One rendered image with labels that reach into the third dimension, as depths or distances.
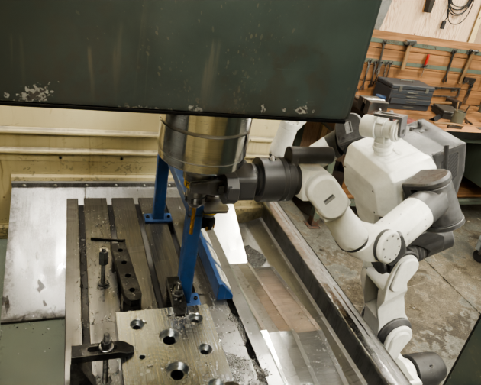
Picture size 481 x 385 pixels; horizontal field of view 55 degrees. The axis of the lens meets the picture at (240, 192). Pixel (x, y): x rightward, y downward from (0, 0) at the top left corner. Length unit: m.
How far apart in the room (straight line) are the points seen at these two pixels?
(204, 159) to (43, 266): 1.13
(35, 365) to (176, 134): 1.01
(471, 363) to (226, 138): 0.80
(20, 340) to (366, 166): 1.20
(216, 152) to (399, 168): 0.73
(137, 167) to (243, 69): 1.34
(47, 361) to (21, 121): 0.85
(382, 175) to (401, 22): 2.94
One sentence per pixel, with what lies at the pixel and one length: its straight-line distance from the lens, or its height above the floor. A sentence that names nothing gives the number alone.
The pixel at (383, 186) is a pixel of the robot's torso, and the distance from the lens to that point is 1.36.
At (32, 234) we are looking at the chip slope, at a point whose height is 0.76.
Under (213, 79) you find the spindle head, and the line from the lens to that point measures 0.66.
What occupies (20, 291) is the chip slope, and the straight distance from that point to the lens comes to 1.75.
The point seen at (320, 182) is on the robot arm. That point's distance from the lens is 0.89.
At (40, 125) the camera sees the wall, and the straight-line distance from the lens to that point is 1.88.
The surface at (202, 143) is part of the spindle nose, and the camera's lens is 0.74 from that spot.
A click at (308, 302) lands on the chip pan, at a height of 0.67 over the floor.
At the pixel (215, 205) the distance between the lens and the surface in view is 1.18.
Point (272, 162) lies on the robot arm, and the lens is 0.88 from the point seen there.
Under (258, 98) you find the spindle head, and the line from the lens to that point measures 0.69.
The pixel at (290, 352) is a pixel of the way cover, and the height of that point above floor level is 0.75.
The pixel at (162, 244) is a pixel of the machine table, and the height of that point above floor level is 0.90.
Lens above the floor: 1.80
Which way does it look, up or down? 27 degrees down
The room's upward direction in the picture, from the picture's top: 11 degrees clockwise
